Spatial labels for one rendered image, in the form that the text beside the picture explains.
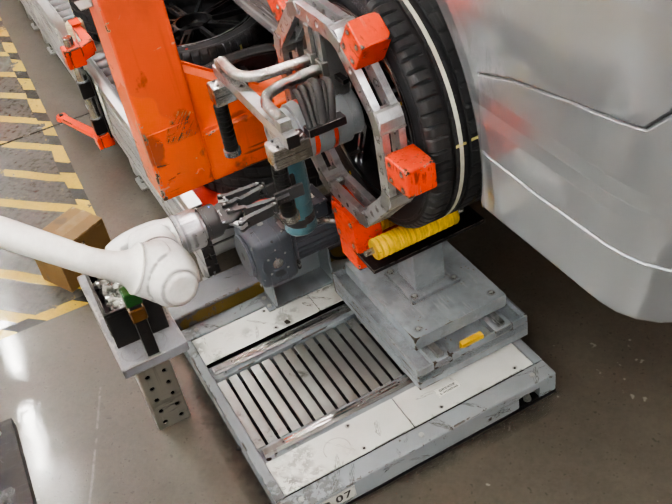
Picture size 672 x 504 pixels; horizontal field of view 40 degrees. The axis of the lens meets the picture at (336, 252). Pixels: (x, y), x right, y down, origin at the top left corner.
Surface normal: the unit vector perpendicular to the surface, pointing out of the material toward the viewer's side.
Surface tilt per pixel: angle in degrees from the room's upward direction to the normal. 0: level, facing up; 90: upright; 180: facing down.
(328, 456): 0
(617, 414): 0
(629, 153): 90
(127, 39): 90
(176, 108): 90
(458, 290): 0
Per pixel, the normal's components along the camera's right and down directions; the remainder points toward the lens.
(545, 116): -0.87, 0.40
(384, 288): -0.15, -0.76
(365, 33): 0.15, -0.33
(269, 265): 0.46, 0.51
